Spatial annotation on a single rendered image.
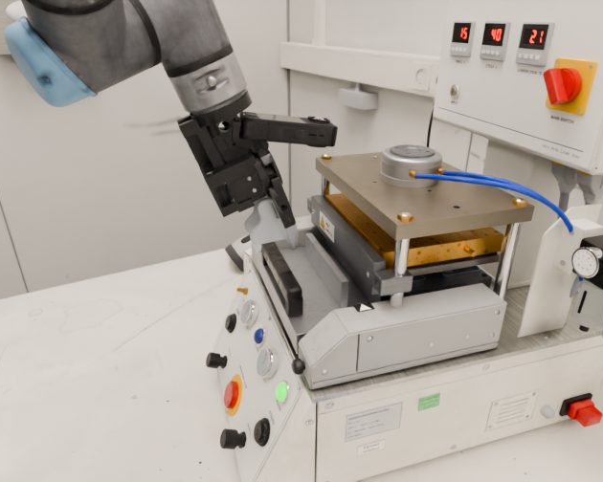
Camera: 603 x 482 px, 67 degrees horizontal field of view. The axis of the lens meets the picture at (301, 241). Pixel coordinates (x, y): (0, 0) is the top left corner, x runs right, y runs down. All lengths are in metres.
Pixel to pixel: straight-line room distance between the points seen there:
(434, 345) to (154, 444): 0.43
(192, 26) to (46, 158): 1.52
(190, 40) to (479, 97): 0.42
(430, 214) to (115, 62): 0.35
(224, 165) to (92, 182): 1.49
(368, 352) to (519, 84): 0.39
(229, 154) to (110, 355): 0.52
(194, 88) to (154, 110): 1.47
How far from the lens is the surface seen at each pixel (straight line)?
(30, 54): 0.45
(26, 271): 2.13
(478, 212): 0.55
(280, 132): 0.54
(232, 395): 0.72
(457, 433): 0.71
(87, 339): 0.99
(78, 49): 0.44
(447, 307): 0.57
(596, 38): 0.60
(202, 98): 0.50
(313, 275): 0.67
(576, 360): 0.75
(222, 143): 0.54
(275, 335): 0.64
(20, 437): 0.84
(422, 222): 0.51
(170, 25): 0.48
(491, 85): 0.72
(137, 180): 2.02
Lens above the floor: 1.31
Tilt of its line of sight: 26 degrees down
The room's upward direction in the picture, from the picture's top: straight up
